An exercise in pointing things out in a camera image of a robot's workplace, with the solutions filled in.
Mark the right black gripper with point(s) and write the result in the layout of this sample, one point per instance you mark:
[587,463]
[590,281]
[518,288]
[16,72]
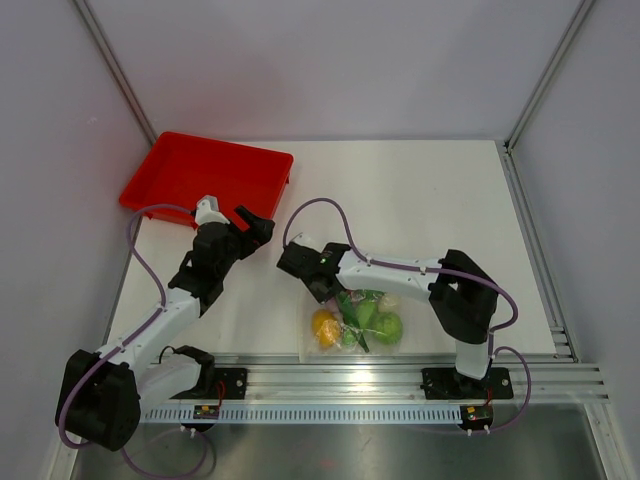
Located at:
[321,296]

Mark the aluminium corner post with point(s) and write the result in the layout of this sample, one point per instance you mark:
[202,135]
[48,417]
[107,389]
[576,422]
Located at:
[99,38]
[549,73]

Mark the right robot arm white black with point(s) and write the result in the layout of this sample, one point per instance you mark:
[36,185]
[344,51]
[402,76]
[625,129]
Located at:
[461,295]

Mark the red plastic tray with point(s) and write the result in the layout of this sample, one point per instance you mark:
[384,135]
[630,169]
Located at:
[180,169]

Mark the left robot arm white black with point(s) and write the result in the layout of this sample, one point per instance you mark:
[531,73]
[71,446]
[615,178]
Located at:
[104,393]

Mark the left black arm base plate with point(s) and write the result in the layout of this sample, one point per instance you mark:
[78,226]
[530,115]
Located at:
[230,383]

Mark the yellow fake lemon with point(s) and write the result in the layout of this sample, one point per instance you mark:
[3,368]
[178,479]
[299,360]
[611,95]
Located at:
[325,328]

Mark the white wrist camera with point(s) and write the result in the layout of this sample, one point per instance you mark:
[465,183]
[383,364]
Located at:
[207,211]
[304,240]

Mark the white slotted cable duct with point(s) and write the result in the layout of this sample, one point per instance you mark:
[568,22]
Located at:
[272,414]

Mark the left aluminium corner post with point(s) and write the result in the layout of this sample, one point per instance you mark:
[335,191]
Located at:
[99,38]

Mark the dark green fake cucumber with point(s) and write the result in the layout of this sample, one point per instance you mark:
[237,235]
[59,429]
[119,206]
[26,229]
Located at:
[350,318]

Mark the clear zip top bag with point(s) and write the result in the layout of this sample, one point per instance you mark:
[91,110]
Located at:
[365,302]

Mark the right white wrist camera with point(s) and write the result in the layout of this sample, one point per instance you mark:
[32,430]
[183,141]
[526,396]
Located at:
[304,240]

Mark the right aluminium corner post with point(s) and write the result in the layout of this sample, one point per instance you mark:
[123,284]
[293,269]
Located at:
[549,73]

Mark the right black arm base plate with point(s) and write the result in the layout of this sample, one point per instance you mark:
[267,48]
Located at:
[446,383]

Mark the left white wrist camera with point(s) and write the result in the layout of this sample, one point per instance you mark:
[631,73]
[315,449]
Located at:
[207,211]

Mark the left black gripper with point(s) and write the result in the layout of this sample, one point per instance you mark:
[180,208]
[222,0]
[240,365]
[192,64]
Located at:
[260,232]

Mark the aluminium mounting rail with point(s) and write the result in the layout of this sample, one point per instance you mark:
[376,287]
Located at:
[283,379]

